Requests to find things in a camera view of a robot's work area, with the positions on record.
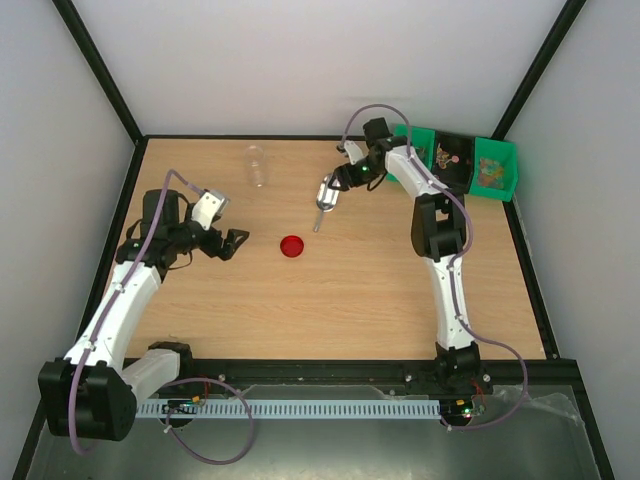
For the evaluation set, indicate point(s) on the green bin with gummies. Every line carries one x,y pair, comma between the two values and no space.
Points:
495,174

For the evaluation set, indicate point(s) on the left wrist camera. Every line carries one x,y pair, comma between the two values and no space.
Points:
209,208

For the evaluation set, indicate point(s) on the black bin with swirl lollipops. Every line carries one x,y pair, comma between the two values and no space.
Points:
453,160

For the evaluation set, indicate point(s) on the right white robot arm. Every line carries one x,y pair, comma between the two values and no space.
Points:
439,235

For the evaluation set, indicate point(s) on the green bin with lollipops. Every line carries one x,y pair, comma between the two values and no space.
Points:
423,140

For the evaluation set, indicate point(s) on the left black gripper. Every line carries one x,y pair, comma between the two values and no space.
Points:
229,248

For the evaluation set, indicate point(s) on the red round lid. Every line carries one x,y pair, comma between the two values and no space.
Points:
291,246

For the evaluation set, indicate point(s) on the metal scoop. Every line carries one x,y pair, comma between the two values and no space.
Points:
326,200

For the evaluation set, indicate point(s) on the light blue cable duct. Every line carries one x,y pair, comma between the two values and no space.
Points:
292,409

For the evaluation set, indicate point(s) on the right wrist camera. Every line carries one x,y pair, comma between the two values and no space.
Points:
351,150

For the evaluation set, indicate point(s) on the clear plastic cup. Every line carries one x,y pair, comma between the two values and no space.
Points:
255,163

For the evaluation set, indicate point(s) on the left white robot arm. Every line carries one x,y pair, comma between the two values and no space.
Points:
91,392

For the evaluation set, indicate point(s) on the black aluminium rail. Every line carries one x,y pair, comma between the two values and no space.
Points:
402,377

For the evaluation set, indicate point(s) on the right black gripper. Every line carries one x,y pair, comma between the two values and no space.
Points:
340,176

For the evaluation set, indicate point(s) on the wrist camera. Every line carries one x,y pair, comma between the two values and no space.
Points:
209,208
351,150

